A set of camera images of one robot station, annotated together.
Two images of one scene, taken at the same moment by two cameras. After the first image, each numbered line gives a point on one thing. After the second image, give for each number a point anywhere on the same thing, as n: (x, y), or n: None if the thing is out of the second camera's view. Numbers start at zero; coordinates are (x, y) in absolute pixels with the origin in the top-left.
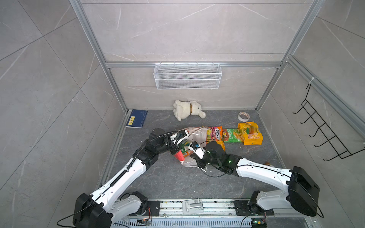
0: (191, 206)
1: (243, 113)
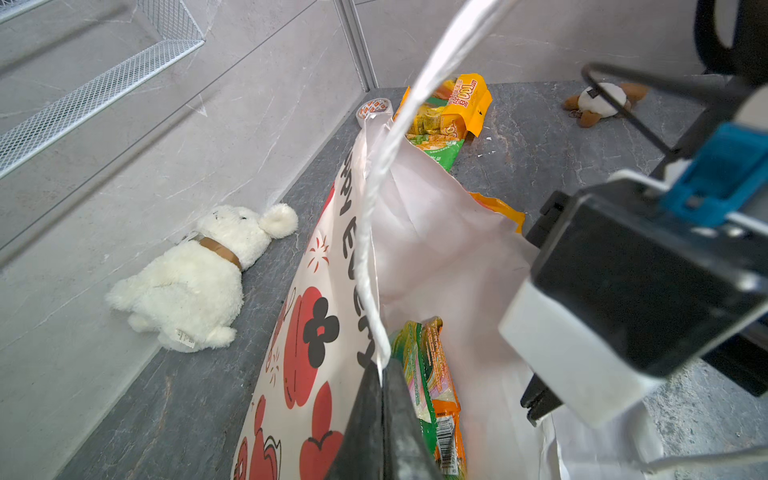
0: None
1: (371, 107)
